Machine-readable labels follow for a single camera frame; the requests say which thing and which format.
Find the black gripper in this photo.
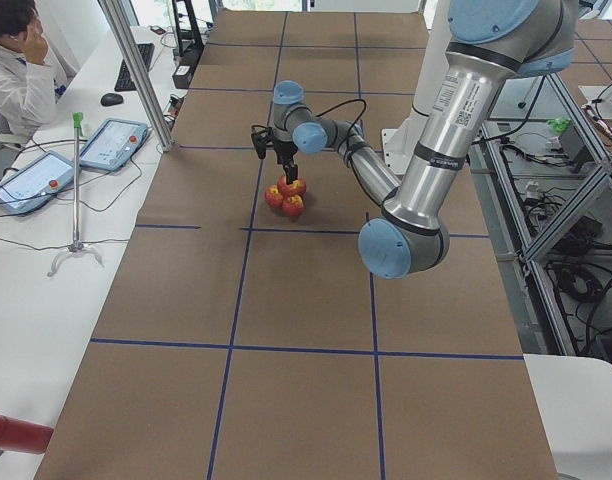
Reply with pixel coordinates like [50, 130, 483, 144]
[272, 138, 299, 183]

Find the lone red yellow apple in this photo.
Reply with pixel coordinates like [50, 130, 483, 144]
[277, 175, 307, 197]

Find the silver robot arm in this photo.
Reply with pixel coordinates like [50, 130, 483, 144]
[268, 1, 578, 279]

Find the red yellow apple side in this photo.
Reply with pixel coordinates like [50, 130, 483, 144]
[264, 185, 284, 209]

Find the red yellow apple front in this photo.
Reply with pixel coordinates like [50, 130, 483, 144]
[281, 195, 305, 218]

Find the black computer box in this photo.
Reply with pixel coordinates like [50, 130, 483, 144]
[172, 65, 193, 90]

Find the far teach pendant tablet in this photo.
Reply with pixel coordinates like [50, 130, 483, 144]
[80, 118, 149, 171]

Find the teach pendant tablet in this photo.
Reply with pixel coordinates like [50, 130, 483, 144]
[80, 118, 149, 171]
[0, 151, 76, 215]

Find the black keyboard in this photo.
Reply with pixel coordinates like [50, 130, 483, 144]
[114, 42, 156, 93]

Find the black computer mouse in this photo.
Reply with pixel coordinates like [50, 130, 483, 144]
[100, 93, 124, 107]

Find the near teach pendant tablet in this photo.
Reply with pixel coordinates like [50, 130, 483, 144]
[0, 151, 76, 215]

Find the person in white coat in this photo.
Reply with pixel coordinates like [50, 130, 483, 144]
[0, 0, 69, 138]

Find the red bottle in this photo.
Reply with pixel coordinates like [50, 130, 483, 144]
[0, 415, 54, 454]

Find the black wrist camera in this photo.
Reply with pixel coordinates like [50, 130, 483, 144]
[250, 124, 273, 160]

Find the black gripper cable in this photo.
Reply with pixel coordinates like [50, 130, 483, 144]
[250, 98, 368, 151]

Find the white pedestal column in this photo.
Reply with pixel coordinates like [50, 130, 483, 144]
[380, 0, 455, 177]

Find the aluminium frame post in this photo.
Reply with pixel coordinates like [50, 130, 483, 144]
[99, 0, 173, 152]

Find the green handled reacher grabber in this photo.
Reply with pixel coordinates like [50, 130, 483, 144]
[47, 112, 104, 278]

